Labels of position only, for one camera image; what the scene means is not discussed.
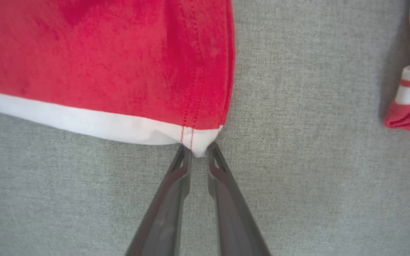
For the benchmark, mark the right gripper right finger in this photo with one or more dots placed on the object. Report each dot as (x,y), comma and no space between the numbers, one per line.
(233,220)

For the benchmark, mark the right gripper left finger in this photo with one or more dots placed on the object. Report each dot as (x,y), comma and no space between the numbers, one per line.
(166,213)

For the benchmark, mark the red garment with white hem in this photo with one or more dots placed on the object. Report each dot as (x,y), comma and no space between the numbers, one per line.
(101,64)

